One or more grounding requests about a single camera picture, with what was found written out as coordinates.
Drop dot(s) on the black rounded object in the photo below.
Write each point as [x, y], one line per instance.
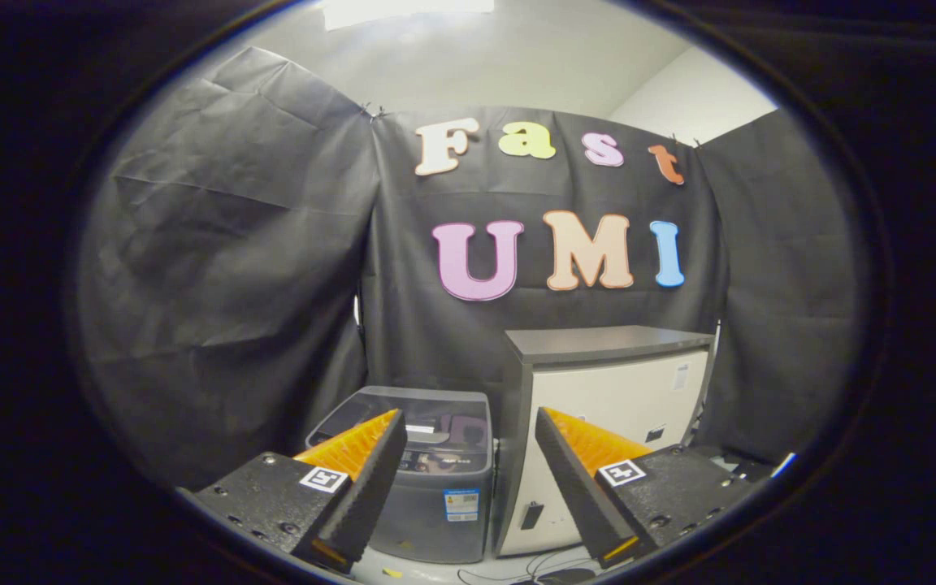
[567, 576]

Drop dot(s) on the black flat box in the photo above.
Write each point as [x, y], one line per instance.
[740, 465]

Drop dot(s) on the black backdrop cloth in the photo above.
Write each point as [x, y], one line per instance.
[216, 268]

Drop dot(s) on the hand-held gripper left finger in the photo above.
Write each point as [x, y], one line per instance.
[370, 487]

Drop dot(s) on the white cabinet with grey top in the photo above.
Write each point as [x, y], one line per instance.
[614, 390]

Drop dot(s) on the grey washing machine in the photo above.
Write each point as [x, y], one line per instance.
[427, 520]

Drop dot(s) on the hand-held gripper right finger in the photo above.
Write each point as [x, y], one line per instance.
[578, 487]

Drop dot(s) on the white flat board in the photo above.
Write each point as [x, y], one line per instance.
[783, 465]

